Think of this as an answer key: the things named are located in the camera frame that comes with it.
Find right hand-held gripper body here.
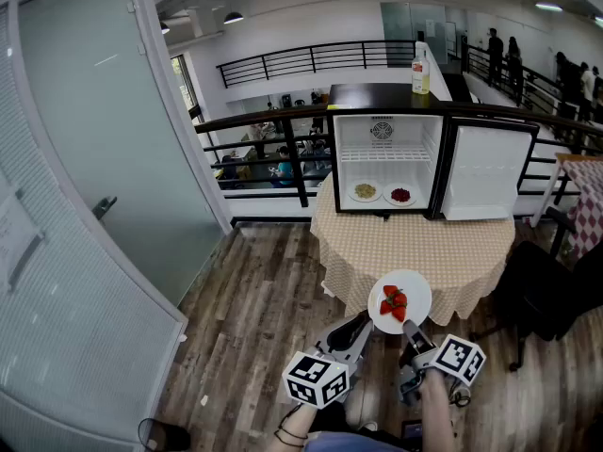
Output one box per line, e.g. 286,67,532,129
398,333,487,407

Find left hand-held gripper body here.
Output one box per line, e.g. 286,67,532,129
281,334,367,412

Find white plate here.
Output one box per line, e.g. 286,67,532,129
383,182,419,208
347,178,383,204
367,269,433,336

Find black mini fridge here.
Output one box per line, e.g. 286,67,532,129
326,82,541,222

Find person's right forearm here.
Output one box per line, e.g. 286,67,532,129
417,368,457,452

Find person's left forearm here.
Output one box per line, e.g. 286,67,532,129
274,400,327,449

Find round grey vent grille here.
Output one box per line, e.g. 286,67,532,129
369,120,394,142

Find black wrist bands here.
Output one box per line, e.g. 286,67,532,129
273,405,310,448

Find person's blue clothing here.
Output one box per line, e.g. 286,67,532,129
303,429,409,452

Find beige checked tablecloth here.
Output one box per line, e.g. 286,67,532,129
309,171,516,328

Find black office chair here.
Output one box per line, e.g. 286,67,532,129
469,206,603,373

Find black mesh bin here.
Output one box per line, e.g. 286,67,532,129
137,417,192,452

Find striped frosted glass partition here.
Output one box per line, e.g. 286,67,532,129
0,2,189,452

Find clear bottle of yellow liquid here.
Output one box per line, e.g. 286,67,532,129
411,40,432,96

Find black metal balcony railing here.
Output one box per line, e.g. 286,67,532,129
216,40,418,89

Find black metal walkway railing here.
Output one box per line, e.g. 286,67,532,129
461,42,580,121

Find large window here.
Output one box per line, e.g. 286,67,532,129
170,54,203,122

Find glass office doors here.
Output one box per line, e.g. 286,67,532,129
380,1,458,68

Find frosted glass door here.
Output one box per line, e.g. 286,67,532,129
16,0,226,308

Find thin black cable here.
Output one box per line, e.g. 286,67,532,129
446,378,473,408

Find white table frame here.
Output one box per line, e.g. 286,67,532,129
530,152,603,229

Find black railing with wooden rail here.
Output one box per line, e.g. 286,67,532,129
194,101,603,209

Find metal door handle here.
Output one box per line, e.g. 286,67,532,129
90,195,119,222

